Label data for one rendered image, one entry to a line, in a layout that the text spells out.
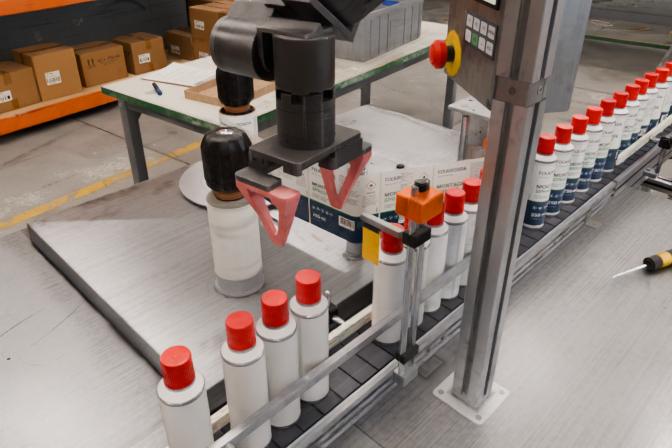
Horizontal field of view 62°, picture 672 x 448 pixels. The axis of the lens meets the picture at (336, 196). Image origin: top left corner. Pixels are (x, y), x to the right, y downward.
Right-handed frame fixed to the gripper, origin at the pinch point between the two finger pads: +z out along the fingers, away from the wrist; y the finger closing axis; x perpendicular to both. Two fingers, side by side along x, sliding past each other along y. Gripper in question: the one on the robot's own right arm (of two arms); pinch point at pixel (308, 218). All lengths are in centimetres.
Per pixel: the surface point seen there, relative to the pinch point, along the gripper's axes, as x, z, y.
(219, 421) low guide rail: -9.1, 29.9, 8.4
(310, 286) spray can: -3.2, 12.8, -3.7
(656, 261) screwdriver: 28, 35, -75
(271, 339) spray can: -3.8, 16.8, 3.1
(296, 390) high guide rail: -1.2, 24.7, 1.9
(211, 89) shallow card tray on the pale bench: -139, 38, -105
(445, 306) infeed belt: 2.1, 32.6, -33.4
